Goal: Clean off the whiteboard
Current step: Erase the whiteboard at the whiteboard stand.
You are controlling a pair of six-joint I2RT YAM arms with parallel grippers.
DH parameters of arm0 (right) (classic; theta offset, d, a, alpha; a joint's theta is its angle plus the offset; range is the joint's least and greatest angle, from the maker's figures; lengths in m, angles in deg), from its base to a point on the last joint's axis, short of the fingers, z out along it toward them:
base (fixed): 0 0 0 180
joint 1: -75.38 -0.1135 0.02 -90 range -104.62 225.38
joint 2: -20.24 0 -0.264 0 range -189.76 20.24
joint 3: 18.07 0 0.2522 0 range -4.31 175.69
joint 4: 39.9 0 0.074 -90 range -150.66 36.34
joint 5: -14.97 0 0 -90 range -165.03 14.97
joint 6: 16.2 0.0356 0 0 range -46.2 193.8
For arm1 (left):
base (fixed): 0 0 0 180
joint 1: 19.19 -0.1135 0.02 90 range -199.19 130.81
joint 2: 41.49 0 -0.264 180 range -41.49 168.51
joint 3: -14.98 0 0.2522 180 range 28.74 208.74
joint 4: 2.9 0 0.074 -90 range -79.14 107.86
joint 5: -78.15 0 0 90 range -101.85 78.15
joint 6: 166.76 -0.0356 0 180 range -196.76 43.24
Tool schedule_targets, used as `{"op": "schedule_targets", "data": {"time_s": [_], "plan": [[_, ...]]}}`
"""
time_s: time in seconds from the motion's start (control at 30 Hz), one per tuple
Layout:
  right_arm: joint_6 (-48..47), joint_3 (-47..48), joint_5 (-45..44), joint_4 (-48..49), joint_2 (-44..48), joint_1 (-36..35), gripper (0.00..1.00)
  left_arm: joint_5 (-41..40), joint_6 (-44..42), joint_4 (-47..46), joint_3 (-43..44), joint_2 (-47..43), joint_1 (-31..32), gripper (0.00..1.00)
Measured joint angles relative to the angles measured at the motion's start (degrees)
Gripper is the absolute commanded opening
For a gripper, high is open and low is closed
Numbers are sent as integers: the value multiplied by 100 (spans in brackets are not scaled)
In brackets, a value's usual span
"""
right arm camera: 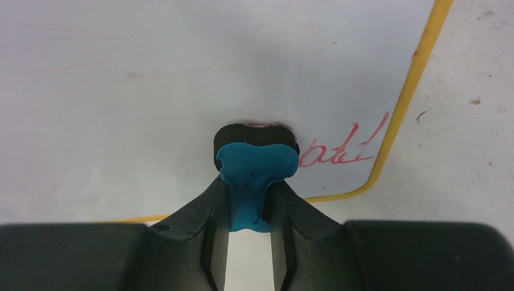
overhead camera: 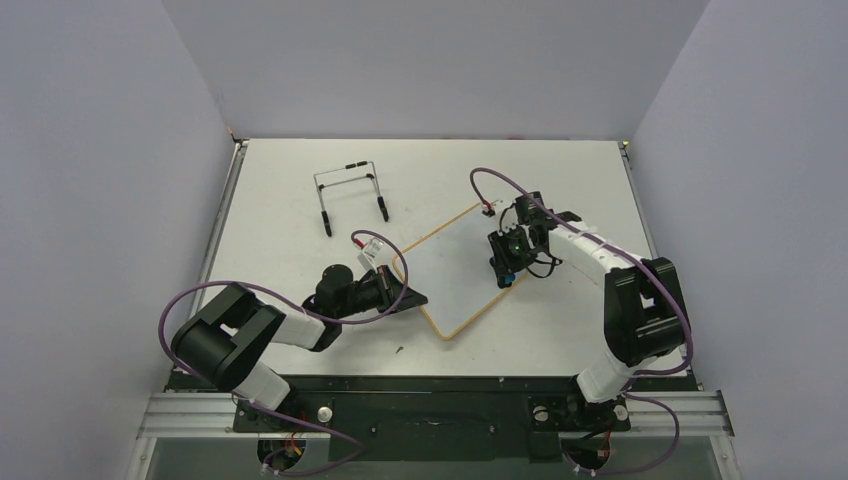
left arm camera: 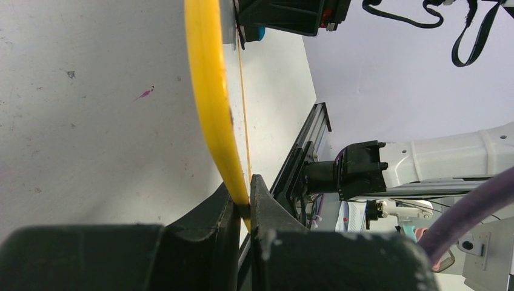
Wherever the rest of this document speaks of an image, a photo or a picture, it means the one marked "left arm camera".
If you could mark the aluminium table edge rail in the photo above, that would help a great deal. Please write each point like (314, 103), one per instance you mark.
(281, 208)

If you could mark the blue whiteboard eraser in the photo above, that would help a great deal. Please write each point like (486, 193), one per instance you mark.
(249, 34)

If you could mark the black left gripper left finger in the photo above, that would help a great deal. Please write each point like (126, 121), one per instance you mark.
(199, 251)

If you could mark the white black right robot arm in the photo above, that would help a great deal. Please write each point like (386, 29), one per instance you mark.
(452, 165)

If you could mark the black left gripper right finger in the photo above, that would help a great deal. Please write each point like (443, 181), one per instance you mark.
(286, 255)

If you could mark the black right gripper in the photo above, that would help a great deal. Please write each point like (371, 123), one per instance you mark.
(301, 17)

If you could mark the yellow framed whiteboard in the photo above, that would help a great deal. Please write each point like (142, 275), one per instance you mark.
(203, 33)

